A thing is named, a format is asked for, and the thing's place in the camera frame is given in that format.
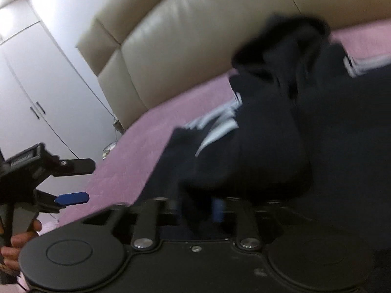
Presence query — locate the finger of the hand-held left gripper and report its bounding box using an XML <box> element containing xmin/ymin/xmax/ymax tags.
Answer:
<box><xmin>52</xmin><ymin>158</ymin><xmax>96</xmax><ymax>177</ymax></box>
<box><xmin>36</xmin><ymin>189</ymin><xmax>90</xmax><ymax>214</ymax></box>

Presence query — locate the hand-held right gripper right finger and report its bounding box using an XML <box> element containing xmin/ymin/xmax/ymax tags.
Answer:
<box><xmin>213</xmin><ymin>198</ymin><xmax>310</xmax><ymax>249</ymax></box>

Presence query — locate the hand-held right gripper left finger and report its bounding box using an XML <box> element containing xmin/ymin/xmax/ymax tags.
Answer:
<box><xmin>82</xmin><ymin>198</ymin><xmax>178</xmax><ymax>249</ymax></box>

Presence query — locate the navy garment with white stripes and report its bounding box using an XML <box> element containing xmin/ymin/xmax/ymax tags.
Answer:
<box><xmin>130</xmin><ymin>14</ymin><xmax>391</xmax><ymax>251</ymax></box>

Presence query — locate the person's left hand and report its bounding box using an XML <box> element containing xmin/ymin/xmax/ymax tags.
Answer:
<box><xmin>0</xmin><ymin>220</ymin><xmax>42</xmax><ymax>277</ymax></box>

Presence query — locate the pink quilted bedspread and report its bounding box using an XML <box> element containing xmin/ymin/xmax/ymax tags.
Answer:
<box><xmin>15</xmin><ymin>21</ymin><xmax>391</xmax><ymax>293</ymax></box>

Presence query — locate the white wardrobe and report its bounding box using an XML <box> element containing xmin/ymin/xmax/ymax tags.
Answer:
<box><xmin>0</xmin><ymin>0</ymin><xmax>123</xmax><ymax>171</ymax></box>

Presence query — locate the beige leather headboard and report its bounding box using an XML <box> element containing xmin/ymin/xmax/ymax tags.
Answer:
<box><xmin>29</xmin><ymin>0</ymin><xmax>391</xmax><ymax>135</ymax></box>

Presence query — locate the thin cable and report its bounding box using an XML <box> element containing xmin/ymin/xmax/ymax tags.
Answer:
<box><xmin>105</xmin><ymin>105</ymin><xmax>124</xmax><ymax>142</ymax></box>

